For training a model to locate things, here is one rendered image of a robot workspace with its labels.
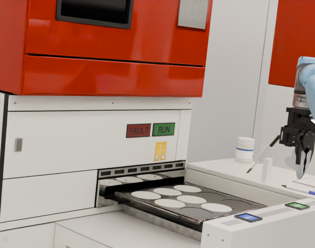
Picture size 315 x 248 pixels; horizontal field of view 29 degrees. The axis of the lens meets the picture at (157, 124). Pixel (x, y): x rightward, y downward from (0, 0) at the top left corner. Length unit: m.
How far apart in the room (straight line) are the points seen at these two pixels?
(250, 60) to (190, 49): 3.04
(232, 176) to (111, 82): 0.59
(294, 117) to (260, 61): 3.48
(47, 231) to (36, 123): 0.35
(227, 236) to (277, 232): 0.23
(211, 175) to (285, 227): 0.57
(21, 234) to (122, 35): 0.69
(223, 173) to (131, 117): 0.41
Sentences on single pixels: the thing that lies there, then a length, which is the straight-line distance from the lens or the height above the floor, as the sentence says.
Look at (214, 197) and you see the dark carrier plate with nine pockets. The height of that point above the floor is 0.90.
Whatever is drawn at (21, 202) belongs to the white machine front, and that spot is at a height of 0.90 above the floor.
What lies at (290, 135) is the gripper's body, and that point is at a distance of 1.89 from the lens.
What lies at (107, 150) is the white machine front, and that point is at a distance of 2.06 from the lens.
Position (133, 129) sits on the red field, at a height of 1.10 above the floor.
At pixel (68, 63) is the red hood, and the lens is 1.84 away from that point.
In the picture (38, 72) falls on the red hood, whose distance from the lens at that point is 1.78.
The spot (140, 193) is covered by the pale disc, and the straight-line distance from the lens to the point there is 2.10.
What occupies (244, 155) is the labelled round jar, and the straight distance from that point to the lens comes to 2.52.
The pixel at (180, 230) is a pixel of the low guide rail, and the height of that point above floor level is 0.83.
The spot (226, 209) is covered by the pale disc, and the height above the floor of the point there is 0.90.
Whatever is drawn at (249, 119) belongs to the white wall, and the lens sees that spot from 5.35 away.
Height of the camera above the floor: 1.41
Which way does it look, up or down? 7 degrees down
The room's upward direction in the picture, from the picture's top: 6 degrees clockwise
